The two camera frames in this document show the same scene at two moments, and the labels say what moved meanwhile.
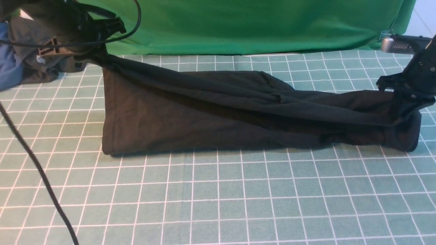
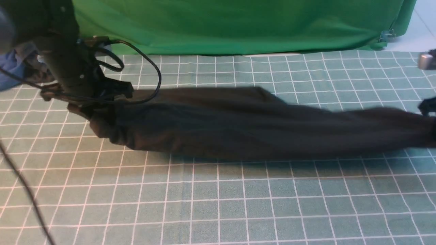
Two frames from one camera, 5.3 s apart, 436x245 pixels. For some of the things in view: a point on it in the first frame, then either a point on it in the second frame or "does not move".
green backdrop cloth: [220, 27] does not move
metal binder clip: [385, 34] does not move
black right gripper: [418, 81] → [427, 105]
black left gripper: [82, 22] → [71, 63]
